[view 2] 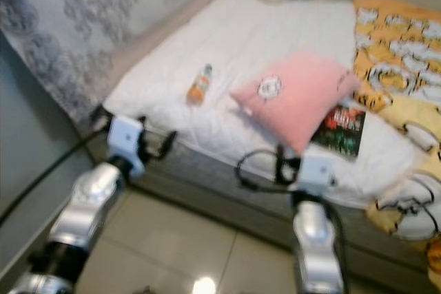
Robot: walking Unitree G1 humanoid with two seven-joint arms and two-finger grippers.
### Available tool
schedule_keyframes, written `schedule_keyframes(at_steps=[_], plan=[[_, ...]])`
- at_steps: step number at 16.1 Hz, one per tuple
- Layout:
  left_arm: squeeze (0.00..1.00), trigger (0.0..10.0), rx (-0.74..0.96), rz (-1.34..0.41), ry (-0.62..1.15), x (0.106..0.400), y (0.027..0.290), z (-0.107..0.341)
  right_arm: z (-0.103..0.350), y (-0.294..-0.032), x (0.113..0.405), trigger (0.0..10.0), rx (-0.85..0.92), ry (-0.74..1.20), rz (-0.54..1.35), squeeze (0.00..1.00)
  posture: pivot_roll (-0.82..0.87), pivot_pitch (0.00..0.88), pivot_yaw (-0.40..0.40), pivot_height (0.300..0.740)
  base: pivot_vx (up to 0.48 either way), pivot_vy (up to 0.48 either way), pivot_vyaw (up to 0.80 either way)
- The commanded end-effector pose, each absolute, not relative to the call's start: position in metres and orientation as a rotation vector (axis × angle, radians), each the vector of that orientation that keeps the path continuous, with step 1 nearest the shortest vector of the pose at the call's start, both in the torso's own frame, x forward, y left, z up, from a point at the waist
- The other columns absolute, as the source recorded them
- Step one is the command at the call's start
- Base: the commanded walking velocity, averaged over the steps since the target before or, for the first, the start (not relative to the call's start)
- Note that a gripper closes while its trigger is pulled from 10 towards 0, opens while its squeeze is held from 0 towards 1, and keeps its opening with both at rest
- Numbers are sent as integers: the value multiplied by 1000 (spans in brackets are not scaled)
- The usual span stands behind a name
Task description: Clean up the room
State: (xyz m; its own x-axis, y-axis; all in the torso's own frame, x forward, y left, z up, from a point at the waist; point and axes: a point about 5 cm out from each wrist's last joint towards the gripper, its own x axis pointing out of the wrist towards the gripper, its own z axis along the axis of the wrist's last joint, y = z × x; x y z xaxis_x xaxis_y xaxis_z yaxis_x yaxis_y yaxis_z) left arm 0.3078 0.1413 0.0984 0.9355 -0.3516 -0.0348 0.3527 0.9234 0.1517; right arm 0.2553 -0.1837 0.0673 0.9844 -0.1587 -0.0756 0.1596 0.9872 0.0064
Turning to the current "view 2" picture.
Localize pink pillow with white patch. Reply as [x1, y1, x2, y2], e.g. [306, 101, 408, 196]
[229, 50, 362, 155]

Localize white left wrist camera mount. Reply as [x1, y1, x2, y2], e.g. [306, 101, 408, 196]
[107, 115, 146, 160]

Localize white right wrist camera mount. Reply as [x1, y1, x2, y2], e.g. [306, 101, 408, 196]
[298, 154, 339, 196]

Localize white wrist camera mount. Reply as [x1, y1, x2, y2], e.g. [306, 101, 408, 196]
[107, 115, 146, 160]
[298, 154, 339, 196]

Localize beige padded bed edge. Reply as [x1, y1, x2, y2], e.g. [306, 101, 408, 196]
[109, 0, 236, 109]

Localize dark book with red cover print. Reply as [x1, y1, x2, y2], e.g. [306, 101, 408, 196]
[311, 105, 367, 158]

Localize black right arm cable loop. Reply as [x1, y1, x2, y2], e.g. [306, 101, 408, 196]
[235, 146, 297, 194]

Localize grey floral patterned curtain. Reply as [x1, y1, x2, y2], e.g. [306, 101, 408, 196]
[0, 0, 232, 127]

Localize long black left arm cable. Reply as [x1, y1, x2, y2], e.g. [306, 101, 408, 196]
[0, 125, 112, 223]

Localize orange tiger print blanket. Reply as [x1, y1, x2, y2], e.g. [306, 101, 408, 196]
[351, 0, 441, 241]

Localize orange drink bottle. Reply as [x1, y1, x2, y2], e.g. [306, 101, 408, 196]
[186, 64, 213, 107]

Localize white quilted mattress sheet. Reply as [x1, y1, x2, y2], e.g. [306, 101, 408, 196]
[102, 0, 429, 209]

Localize grey bed frame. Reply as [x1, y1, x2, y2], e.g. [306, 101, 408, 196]
[103, 118, 441, 274]

